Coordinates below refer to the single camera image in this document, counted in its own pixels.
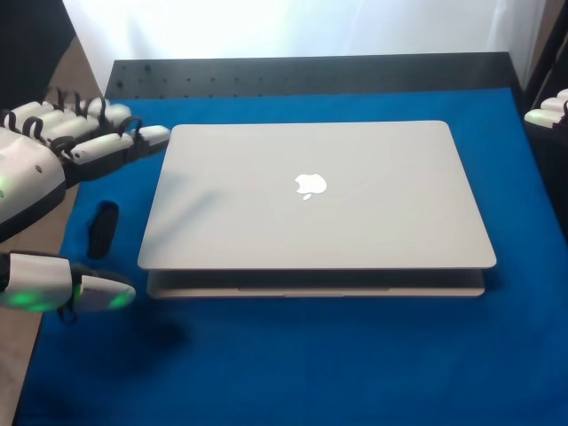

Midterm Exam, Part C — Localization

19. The silver laptop with apple logo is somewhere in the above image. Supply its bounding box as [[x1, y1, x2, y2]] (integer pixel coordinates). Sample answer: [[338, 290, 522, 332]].
[[136, 119, 497, 299]]

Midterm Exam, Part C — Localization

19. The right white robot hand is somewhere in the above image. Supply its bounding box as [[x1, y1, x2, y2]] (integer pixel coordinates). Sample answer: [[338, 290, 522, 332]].
[[524, 87, 568, 132]]

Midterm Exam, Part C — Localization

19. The dark cabinet with brown stripe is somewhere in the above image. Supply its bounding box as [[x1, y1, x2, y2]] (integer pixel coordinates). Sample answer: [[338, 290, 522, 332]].
[[509, 0, 568, 112]]

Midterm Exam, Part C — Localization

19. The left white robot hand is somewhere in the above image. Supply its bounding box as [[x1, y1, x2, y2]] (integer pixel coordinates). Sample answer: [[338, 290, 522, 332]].
[[0, 95, 172, 325]]

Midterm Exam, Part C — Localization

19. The blue table cloth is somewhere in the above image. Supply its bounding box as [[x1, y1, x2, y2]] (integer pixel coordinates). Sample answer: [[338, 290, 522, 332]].
[[12, 88, 568, 426]]

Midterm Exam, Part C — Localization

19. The black backdrop panel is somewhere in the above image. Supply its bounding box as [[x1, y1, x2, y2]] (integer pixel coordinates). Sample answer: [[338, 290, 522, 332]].
[[0, 0, 83, 112]]

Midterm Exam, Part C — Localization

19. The small black oval object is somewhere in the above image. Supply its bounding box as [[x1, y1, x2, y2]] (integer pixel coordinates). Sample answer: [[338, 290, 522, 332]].
[[86, 200, 120, 260]]

